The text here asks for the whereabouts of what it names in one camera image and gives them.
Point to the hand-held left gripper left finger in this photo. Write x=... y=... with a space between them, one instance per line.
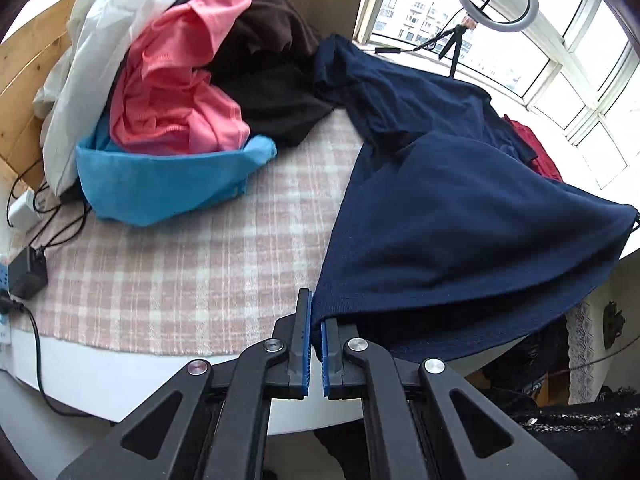
x=306 y=340

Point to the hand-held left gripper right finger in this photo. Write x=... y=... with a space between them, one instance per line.
x=327 y=360

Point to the navy blue shirt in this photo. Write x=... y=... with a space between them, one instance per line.
x=450 y=210

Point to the pink plaid blanket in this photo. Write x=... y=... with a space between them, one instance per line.
x=200 y=270

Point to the light blue garment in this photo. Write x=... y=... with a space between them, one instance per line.
x=150 y=185

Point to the black garment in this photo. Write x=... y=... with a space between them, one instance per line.
x=270 y=105

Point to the white lace cloth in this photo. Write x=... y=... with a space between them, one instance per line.
x=582 y=340

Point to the person's black tweed jacket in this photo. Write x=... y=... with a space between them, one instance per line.
x=590 y=440

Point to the pink garment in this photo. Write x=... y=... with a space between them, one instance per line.
x=165 y=95

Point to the black power adapter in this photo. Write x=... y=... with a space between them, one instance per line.
x=27 y=272

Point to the red garment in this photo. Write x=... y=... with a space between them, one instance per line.
x=537 y=150

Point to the white charger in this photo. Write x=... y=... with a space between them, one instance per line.
x=22 y=210

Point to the brown garment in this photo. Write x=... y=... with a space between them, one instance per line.
x=270 y=25

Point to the black tripod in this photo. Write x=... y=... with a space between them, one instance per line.
x=454 y=55

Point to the white garment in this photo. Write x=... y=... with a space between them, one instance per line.
x=100 y=35

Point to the wooden plank frame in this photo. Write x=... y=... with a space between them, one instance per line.
x=25 y=70

